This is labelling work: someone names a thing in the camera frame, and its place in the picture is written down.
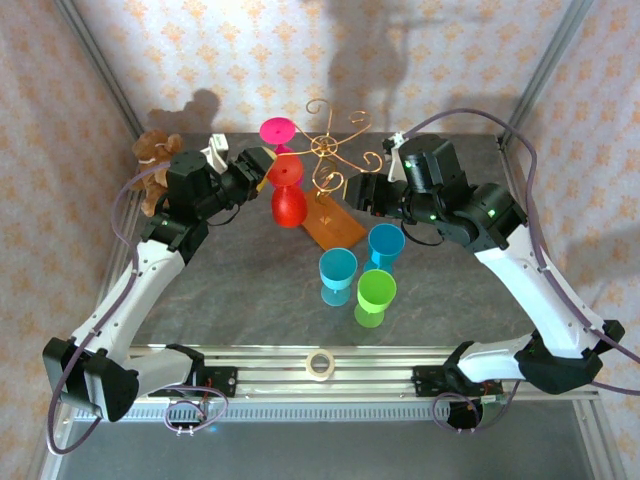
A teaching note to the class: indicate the aluminium table side rail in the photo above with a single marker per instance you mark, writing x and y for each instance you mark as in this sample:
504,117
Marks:
129,222
509,165

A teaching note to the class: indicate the deep blue plastic wine glass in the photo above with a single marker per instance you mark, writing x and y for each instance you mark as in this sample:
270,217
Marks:
385,245

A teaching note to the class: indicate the red plastic wine glass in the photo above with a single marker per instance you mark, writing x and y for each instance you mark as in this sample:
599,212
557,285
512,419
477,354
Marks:
288,207

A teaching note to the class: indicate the brown teddy bear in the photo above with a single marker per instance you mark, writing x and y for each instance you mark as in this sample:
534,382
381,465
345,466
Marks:
150,150

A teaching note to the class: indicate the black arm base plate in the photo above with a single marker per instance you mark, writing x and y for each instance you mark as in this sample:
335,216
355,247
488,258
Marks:
427,382
222,382

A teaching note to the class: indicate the pink plastic wine glass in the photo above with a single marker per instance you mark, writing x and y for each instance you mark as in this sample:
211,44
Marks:
276,131

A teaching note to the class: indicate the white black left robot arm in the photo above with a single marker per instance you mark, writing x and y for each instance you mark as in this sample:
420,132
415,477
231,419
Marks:
130,285

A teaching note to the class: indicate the light blue plastic wine glass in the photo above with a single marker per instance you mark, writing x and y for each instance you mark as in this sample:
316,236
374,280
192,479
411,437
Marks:
338,270

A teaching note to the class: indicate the green plastic wine glass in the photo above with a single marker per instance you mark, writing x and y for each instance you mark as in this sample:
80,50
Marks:
375,292

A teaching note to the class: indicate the beige masking tape roll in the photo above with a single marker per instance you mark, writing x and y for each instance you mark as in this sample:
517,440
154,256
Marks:
311,367

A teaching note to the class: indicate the aluminium mounting rail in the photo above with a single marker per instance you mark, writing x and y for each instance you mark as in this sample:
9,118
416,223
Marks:
280,385

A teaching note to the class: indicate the aluminium frame post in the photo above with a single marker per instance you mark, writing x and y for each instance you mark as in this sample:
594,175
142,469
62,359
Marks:
545,65
100,65

